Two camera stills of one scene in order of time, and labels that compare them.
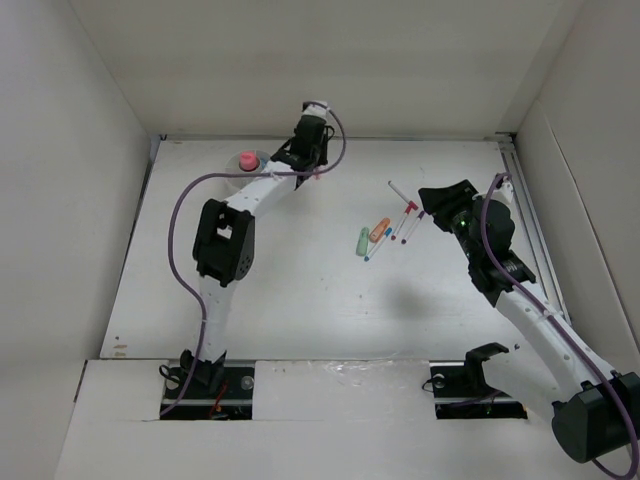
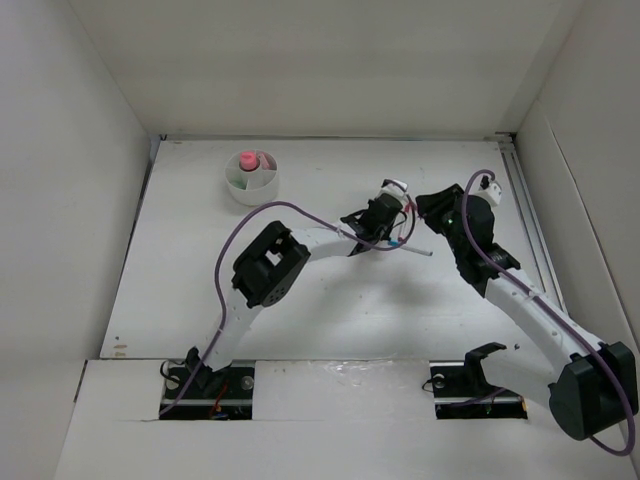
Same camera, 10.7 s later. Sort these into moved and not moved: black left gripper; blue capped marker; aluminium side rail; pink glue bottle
Moved: black left gripper; blue capped marker
Not moved: aluminium side rail; pink glue bottle
